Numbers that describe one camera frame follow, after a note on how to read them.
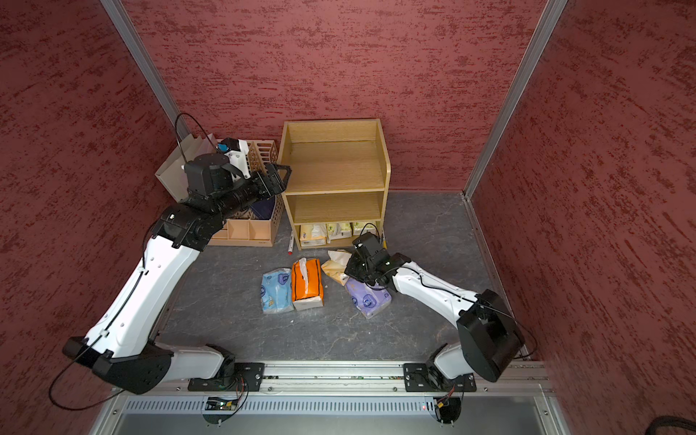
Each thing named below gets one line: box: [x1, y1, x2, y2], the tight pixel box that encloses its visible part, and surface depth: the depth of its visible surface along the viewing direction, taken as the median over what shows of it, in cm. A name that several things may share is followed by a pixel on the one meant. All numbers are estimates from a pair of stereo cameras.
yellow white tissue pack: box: [299, 223, 328, 248], surface depth 99 cm
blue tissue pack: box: [261, 268, 295, 314], surface depth 88 cm
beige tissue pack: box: [320, 250, 352, 287], surface depth 91 cm
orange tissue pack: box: [291, 257, 325, 311], surface depth 87 cm
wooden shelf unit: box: [277, 118, 391, 252], surface depth 91 cm
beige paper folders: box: [154, 133, 218, 203], surface depth 90 cm
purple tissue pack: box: [344, 277, 392, 319], surface depth 86 cm
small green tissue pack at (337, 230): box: [326, 222, 352, 242], surface depth 102 cm
